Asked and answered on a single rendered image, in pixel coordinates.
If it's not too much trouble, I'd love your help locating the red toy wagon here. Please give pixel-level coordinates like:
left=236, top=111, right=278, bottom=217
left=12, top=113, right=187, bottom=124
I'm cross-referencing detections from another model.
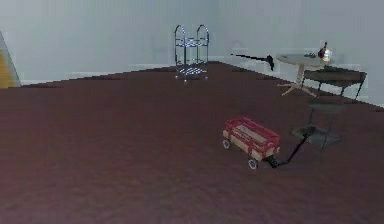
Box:
left=221, top=115, right=317, bottom=171

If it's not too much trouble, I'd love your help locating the dark round side table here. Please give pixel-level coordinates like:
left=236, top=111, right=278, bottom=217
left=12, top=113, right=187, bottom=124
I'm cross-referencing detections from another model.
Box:
left=302, top=66, right=368, bottom=101

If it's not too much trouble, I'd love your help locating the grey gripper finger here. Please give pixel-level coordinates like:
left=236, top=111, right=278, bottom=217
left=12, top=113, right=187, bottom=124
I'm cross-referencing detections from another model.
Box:
left=230, top=52, right=267, bottom=63

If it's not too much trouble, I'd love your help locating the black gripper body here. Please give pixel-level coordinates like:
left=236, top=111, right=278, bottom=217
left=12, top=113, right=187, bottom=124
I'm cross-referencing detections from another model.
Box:
left=264, top=54, right=276, bottom=72

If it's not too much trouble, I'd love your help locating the yellow framed panel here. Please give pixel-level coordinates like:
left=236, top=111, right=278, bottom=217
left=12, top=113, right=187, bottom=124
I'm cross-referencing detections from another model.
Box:
left=0, top=31, right=22, bottom=90

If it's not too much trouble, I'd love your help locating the chrome wire shelf trolley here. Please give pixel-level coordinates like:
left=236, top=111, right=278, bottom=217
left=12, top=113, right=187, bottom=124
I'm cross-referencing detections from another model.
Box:
left=173, top=23, right=211, bottom=83

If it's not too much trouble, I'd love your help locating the white round pedestal table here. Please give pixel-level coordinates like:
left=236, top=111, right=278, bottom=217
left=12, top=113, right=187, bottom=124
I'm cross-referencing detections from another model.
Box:
left=275, top=53, right=335, bottom=98

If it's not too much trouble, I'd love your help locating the dark red bottle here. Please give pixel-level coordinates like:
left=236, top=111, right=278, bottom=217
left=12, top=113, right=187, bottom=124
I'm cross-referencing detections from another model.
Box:
left=317, top=41, right=329, bottom=60

